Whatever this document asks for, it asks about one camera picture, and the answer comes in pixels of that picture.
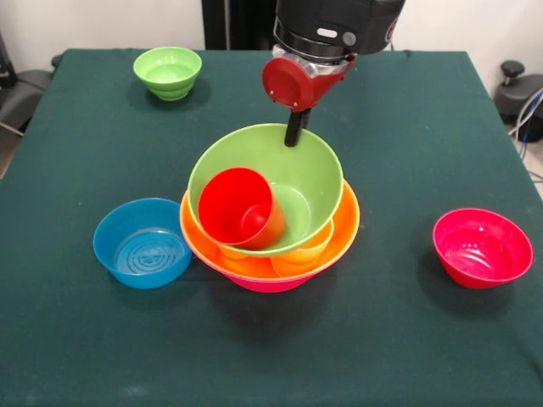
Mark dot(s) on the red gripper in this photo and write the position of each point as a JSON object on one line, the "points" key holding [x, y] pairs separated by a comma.
{"points": [[288, 85]]}

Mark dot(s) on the large green bowl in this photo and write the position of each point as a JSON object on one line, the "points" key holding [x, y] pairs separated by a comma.
{"points": [[263, 152]]}

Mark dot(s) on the red cup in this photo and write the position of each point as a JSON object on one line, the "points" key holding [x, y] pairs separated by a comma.
{"points": [[229, 203]]}

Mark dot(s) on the large orange bowl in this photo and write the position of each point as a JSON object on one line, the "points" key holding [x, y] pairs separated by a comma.
{"points": [[345, 224]]}

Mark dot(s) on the yellow cup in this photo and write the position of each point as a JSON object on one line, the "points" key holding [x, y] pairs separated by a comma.
{"points": [[235, 254], [305, 256]]}

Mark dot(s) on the large pink bowl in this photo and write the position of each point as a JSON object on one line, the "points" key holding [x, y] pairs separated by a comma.
{"points": [[271, 286]]}

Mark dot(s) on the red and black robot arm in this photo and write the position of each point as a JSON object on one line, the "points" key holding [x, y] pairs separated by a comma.
{"points": [[339, 21]]}

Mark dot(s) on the black cabinet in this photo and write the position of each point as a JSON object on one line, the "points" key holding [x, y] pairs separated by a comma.
{"points": [[237, 21]]}

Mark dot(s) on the small green bowl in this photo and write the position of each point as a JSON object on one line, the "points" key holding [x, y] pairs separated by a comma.
{"points": [[167, 72]]}

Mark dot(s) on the dark green tablecloth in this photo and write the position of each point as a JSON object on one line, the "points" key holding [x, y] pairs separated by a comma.
{"points": [[271, 339]]}

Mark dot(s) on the black equipment base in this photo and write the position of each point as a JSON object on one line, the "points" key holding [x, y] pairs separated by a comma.
{"points": [[517, 93]]}

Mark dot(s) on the red bowl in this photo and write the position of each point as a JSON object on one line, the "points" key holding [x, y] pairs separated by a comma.
{"points": [[479, 250]]}

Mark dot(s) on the blue bowl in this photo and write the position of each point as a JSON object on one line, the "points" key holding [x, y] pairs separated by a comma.
{"points": [[142, 277]]}

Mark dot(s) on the black chair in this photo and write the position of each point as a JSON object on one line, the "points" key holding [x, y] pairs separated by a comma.
{"points": [[25, 93]]}

